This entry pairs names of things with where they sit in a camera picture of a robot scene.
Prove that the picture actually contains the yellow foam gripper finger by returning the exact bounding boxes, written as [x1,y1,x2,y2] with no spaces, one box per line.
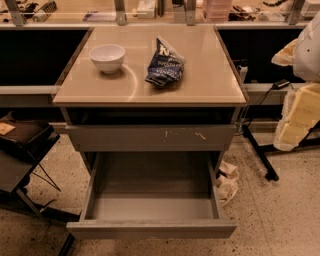
[273,83,320,151]

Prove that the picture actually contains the grey drawer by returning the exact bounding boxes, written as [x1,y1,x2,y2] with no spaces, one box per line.
[67,152,236,240]
[66,125,236,152]

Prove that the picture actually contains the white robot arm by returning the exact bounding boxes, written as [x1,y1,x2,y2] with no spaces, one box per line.
[271,12,320,151]

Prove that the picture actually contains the grey drawer cabinet with top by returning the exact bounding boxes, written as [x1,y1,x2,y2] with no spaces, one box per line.
[53,24,248,168]

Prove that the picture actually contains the grey top drawer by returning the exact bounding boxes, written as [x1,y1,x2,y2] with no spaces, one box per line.
[66,125,236,152]

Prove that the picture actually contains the black metal floor stand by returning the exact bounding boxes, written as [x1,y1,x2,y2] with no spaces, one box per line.
[242,125,320,181]

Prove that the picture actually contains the black power adapter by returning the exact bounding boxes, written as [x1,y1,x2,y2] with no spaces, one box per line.
[272,79,290,90]

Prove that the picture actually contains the crumpled white cloth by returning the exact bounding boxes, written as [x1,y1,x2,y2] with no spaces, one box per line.
[216,161,240,206]

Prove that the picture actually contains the pink storage box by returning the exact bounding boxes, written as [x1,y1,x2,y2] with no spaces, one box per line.
[202,0,232,21]

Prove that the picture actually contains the blue crumpled chip bag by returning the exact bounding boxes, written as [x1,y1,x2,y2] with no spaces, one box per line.
[145,36,186,87]

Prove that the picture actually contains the white small box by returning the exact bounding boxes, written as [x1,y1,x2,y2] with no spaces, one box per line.
[137,0,156,19]

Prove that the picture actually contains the white ceramic bowl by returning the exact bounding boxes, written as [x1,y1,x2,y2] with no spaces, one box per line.
[89,44,126,74]

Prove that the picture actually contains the black spring tool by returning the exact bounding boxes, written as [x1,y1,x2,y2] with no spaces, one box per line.
[32,0,57,22]

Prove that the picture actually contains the black bag with tag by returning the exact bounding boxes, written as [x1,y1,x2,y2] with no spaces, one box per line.
[0,112,54,155]

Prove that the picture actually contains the black side table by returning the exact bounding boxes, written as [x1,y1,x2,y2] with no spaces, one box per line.
[0,133,80,223]

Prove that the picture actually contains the black cable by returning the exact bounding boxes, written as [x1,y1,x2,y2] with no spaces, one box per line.
[237,87,278,137]

